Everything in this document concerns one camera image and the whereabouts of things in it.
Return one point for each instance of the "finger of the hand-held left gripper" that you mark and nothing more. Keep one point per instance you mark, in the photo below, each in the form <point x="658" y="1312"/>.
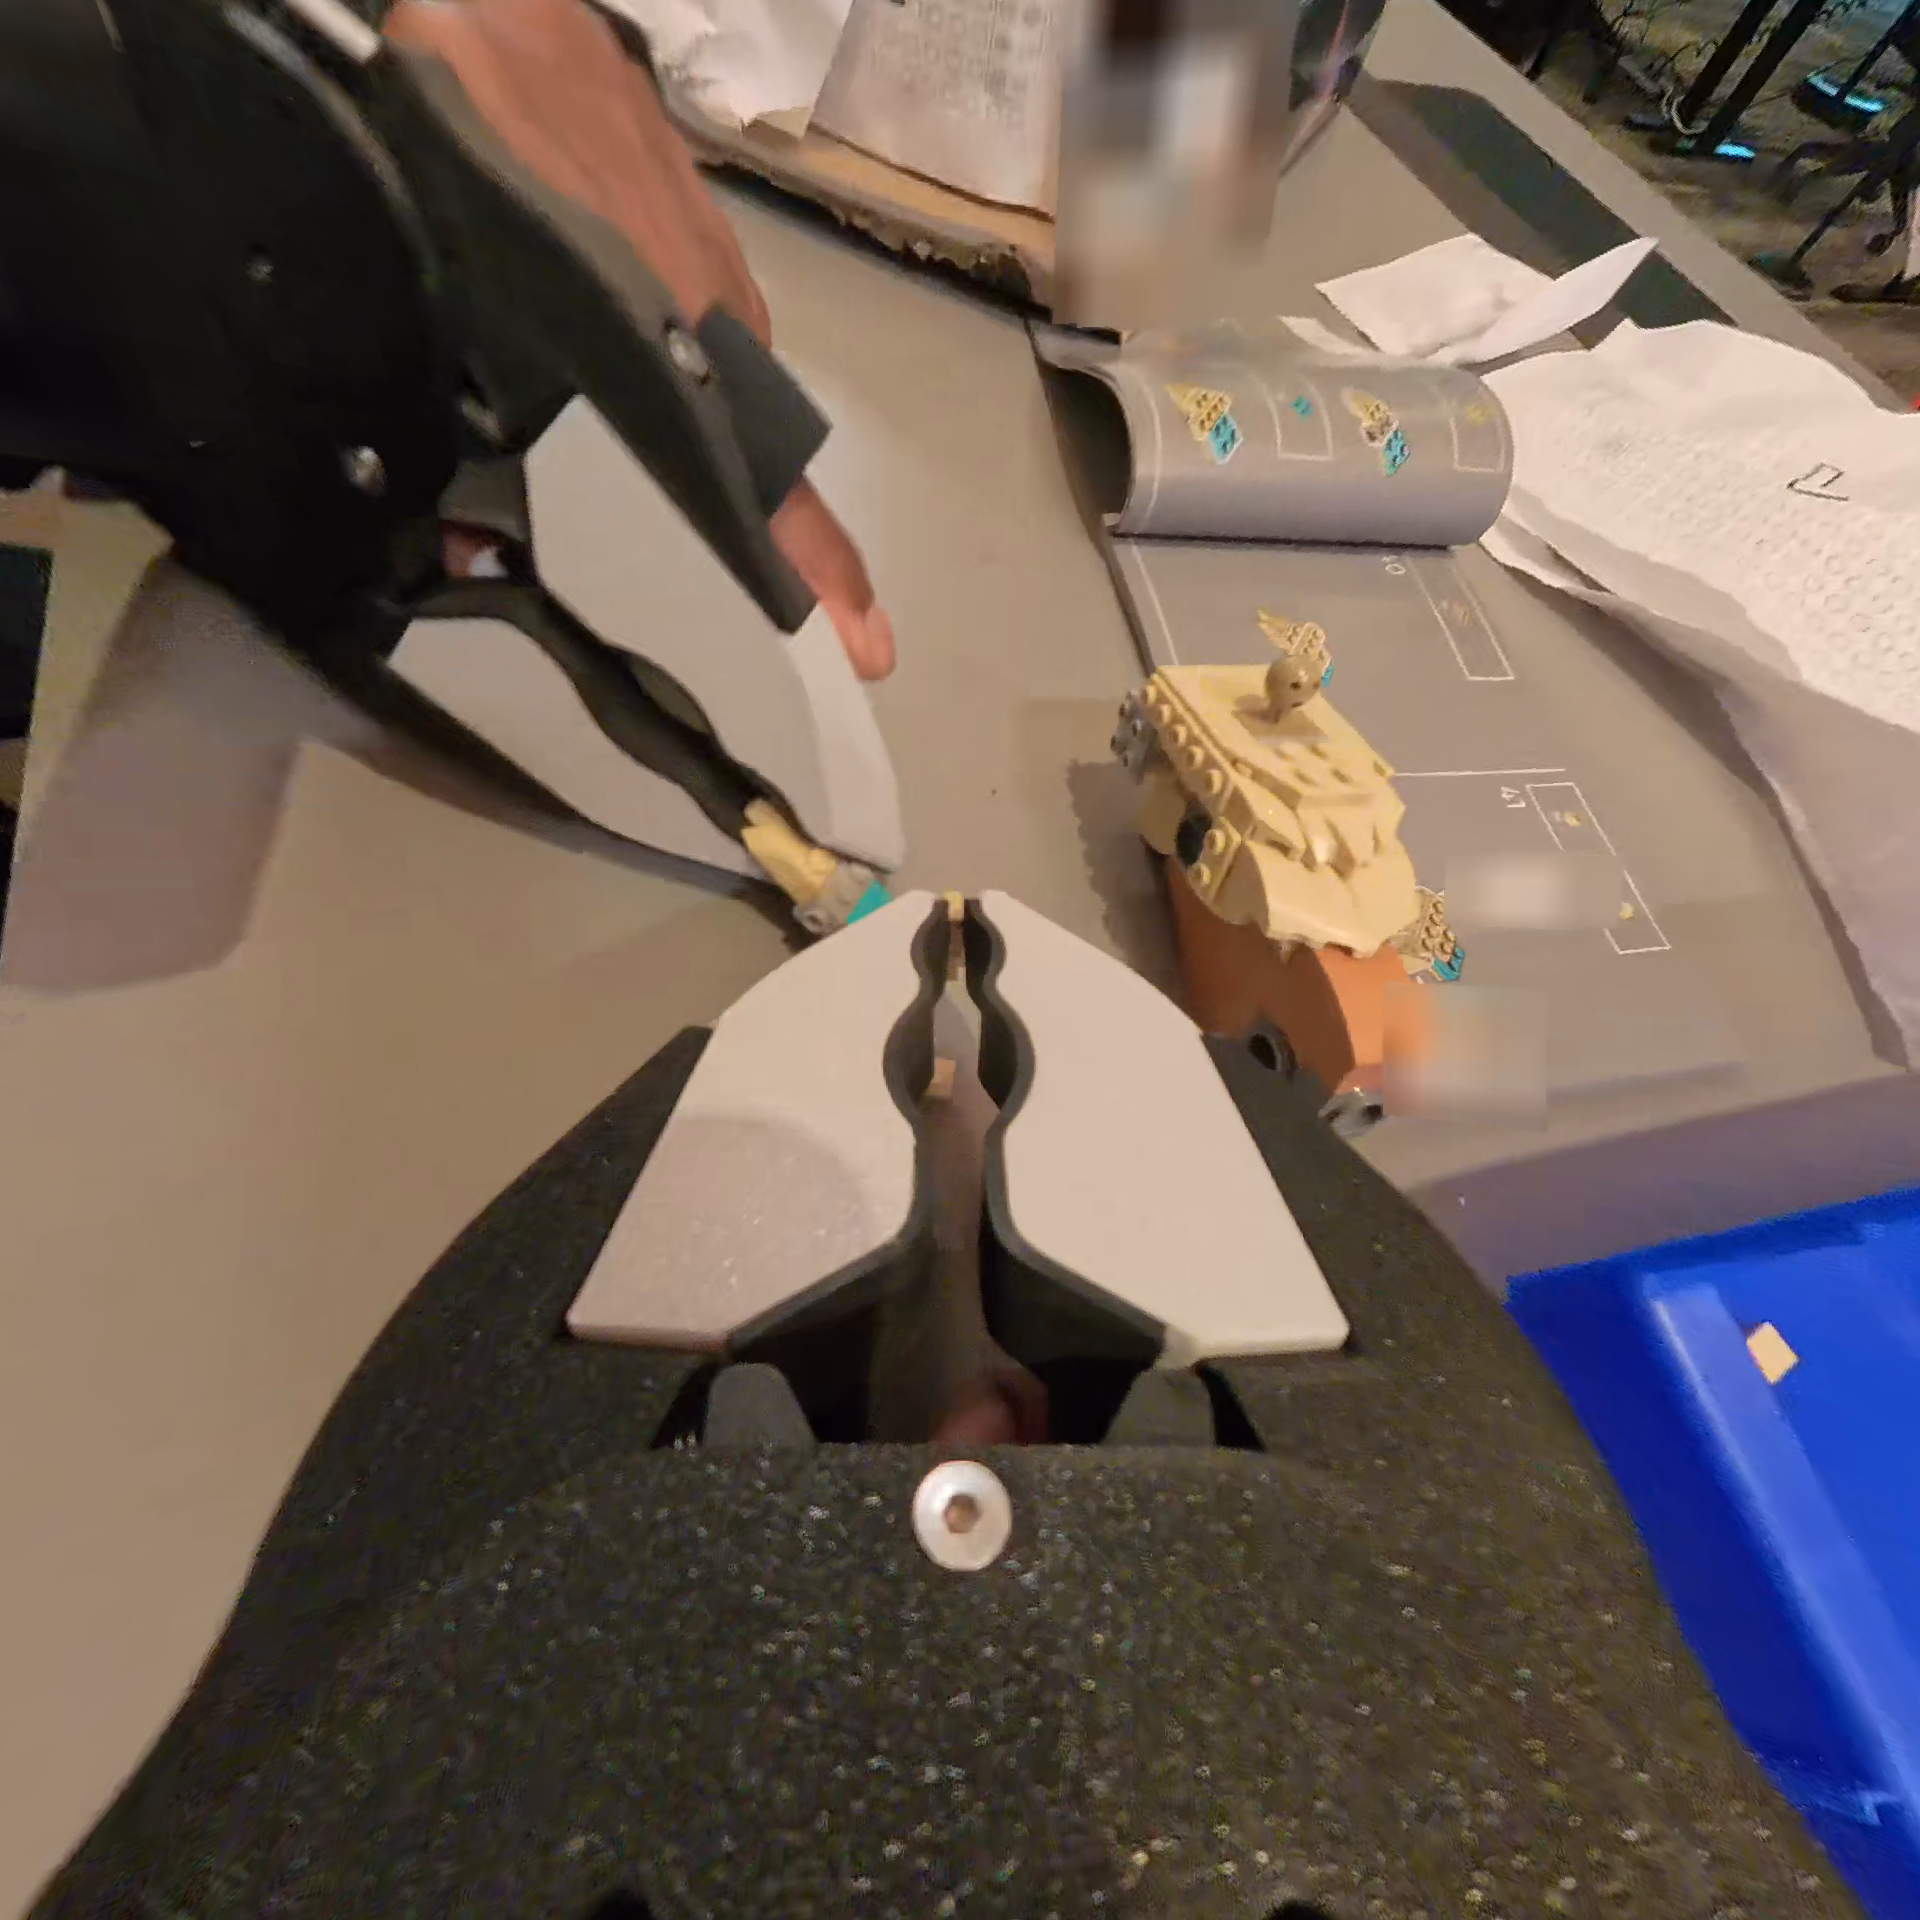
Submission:
<point x="645" y="571"/>
<point x="493" y="706"/>

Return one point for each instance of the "small tan teal brick assembly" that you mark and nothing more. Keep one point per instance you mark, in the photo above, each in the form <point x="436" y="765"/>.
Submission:
<point x="796" y="859"/>

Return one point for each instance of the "person's left hand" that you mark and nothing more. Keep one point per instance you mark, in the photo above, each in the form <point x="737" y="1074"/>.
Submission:
<point x="600" y="136"/>

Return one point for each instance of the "small tan brick tile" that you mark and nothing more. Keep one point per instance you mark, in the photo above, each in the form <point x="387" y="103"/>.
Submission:
<point x="1772" y="1351"/>

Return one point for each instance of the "printed paper sheet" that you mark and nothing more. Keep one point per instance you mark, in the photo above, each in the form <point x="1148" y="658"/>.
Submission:
<point x="944" y="90"/>

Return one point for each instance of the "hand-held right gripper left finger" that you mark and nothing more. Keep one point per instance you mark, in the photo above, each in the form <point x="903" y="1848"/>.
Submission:
<point x="749" y="1172"/>

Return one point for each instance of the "small white paper sheet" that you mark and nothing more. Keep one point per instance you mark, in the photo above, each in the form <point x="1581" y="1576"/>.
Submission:
<point x="1425" y="293"/>

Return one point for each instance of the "tan and brown brick model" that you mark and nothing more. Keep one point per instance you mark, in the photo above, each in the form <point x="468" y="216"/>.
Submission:
<point x="1275" y="811"/>

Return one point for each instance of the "grey instruction booklet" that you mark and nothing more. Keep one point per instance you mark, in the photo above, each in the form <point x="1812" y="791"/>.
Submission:
<point x="1348" y="451"/>

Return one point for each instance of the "brown cardboard piece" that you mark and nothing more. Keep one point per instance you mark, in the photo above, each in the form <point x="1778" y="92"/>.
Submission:
<point x="900" y="211"/>

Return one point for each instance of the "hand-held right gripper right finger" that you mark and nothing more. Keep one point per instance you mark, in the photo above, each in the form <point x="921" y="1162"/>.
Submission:
<point x="1171" y="1172"/>

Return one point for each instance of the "large white paper towel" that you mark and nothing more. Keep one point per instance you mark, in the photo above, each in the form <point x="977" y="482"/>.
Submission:
<point x="1723" y="494"/>

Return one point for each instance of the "black metal stand legs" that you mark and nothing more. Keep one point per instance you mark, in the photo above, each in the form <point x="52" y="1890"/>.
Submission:
<point x="1723" y="67"/>

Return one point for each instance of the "blue plastic bin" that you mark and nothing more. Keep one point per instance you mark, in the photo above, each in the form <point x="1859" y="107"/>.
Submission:
<point x="1650" y="1501"/>

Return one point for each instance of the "grey desk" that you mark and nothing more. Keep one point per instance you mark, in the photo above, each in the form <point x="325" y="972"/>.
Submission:
<point x="376" y="1125"/>

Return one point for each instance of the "crumpled white paper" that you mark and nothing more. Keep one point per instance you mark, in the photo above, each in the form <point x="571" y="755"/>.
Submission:
<point x="721" y="54"/>

